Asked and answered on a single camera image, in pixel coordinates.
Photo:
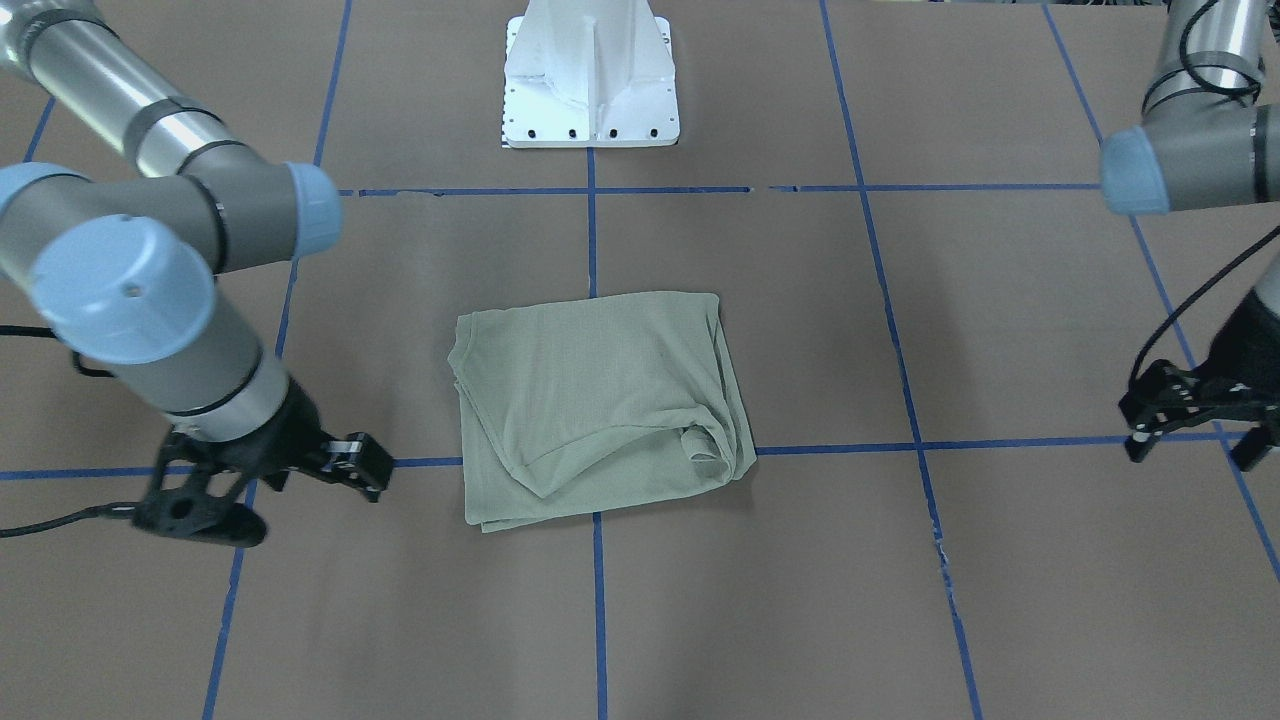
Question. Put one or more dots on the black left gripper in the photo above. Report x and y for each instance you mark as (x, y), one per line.
(1252, 335)

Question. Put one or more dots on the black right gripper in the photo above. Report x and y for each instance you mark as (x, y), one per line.
(283, 432)

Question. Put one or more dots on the olive green long-sleeve shirt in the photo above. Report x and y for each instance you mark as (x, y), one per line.
(593, 405)

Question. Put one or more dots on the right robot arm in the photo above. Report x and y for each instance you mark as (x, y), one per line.
(125, 272)

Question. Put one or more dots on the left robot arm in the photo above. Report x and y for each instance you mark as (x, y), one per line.
(1205, 140)

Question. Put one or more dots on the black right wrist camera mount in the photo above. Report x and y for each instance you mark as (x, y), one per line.
(207, 507)

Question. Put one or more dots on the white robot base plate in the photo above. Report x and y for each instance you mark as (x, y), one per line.
(534, 118)

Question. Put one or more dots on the white central pedestal column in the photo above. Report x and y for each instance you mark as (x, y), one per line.
(576, 46)

